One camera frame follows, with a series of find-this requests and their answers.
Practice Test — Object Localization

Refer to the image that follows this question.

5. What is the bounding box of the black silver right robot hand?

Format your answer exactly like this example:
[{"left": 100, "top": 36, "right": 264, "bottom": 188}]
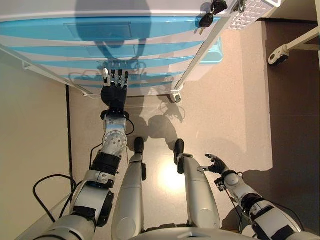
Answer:
[{"left": 197, "top": 153, "right": 230, "bottom": 176}]

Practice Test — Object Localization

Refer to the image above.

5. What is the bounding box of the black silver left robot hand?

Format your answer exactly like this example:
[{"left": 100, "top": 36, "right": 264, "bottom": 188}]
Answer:
[{"left": 100, "top": 67, "right": 130, "bottom": 111}]

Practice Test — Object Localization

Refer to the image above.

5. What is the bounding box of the white medical cart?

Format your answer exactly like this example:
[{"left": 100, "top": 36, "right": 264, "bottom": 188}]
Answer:
[{"left": 0, "top": 0, "right": 282, "bottom": 104}]

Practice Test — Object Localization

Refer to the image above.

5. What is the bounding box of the light blue side bin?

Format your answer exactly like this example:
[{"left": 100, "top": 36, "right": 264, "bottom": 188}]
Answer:
[{"left": 199, "top": 37, "right": 224, "bottom": 65}]

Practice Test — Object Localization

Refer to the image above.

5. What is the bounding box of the black head key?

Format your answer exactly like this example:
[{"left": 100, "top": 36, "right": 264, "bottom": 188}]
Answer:
[
  {"left": 211, "top": 0, "right": 228, "bottom": 14},
  {"left": 194, "top": 12, "right": 215, "bottom": 35}
]

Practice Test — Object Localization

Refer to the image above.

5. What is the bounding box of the bed caster wheel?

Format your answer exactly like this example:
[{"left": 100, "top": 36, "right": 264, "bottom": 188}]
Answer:
[{"left": 268, "top": 48, "right": 288, "bottom": 66}]

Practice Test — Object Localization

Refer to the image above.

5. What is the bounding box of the white perforated side panel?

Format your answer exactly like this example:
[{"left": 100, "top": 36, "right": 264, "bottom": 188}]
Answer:
[{"left": 226, "top": 0, "right": 282, "bottom": 31}]

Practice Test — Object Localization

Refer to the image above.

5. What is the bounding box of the metal cart lock latch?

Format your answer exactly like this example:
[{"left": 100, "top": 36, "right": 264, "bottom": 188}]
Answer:
[{"left": 233, "top": 0, "right": 247, "bottom": 13}]

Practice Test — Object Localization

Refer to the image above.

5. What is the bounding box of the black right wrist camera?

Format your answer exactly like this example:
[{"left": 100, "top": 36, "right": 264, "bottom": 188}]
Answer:
[{"left": 214, "top": 177, "right": 226, "bottom": 193}]

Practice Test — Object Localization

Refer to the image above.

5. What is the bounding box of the black floor cable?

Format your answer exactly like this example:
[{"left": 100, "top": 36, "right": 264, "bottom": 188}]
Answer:
[{"left": 32, "top": 173, "right": 77, "bottom": 223}]

